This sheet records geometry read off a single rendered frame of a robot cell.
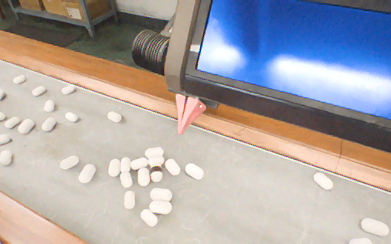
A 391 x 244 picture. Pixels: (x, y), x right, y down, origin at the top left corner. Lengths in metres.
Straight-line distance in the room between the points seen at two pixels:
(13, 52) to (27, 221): 0.61
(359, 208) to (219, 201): 0.24
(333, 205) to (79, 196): 0.44
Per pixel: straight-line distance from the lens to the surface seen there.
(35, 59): 0.89
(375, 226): 0.50
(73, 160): 0.54
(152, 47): 0.81
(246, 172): 0.50
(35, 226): 0.48
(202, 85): 0.15
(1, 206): 0.53
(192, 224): 0.44
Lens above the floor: 1.14
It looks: 43 degrees down
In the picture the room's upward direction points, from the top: straight up
